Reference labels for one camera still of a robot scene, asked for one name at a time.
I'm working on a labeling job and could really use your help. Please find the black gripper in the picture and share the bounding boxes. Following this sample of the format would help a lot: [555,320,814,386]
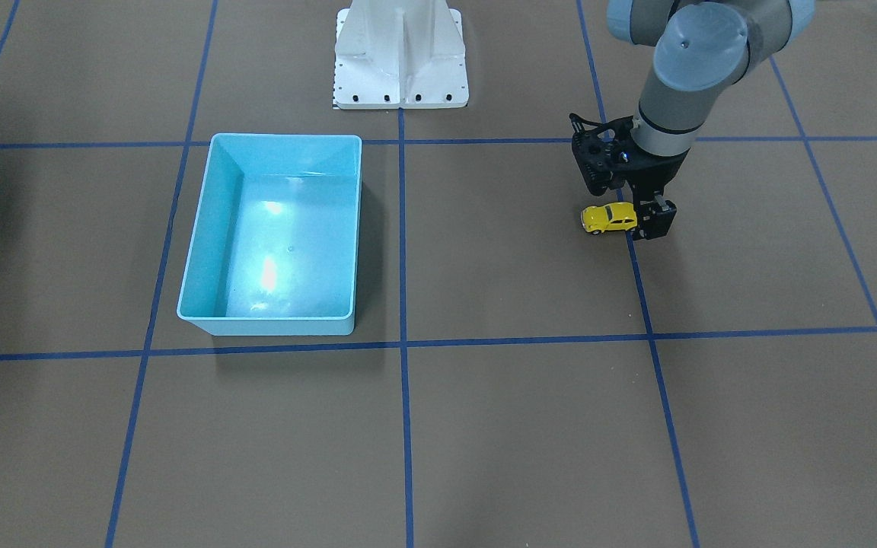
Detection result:
[621,148,690,241]

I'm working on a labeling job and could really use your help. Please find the yellow beetle toy car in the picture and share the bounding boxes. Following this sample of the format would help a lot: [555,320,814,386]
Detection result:
[580,202,638,235]

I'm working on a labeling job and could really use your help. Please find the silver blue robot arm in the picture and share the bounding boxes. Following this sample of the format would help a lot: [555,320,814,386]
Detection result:
[607,1,817,240]

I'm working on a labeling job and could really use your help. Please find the light blue plastic bin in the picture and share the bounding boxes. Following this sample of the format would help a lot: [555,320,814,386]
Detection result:
[175,132,363,336]

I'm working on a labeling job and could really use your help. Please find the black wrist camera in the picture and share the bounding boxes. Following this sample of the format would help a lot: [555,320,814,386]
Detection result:
[569,113,633,196]

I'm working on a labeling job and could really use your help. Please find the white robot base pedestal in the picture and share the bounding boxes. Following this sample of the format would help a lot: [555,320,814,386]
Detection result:
[332,1,470,110]

